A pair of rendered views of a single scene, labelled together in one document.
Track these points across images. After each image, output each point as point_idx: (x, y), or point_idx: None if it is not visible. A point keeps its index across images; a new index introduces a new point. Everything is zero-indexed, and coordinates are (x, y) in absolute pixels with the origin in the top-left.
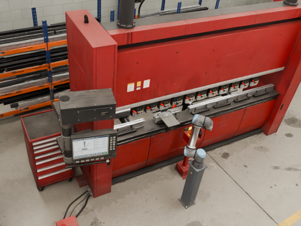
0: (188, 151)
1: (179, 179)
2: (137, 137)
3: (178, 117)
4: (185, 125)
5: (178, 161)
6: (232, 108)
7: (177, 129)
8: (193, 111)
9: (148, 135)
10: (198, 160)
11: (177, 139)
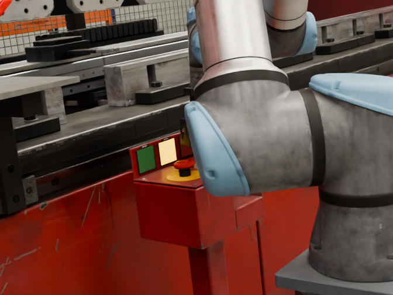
0: (236, 113)
1: None
2: None
3: (70, 124)
4: (128, 160)
5: None
6: (333, 69)
7: (88, 196)
8: (146, 89)
9: None
10: (375, 172)
11: (113, 287)
